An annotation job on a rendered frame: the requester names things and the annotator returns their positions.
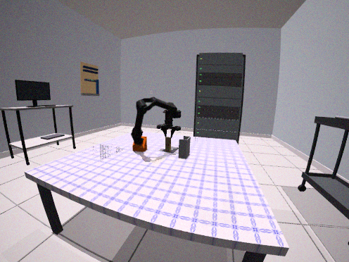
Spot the grey open bin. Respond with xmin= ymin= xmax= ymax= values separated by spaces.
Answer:
xmin=179 ymin=136 xmax=191 ymax=159

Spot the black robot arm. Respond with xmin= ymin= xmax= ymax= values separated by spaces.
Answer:
xmin=131 ymin=97 xmax=181 ymax=146

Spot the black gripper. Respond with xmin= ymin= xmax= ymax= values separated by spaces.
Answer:
xmin=157 ymin=119 xmax=181 ymax=139

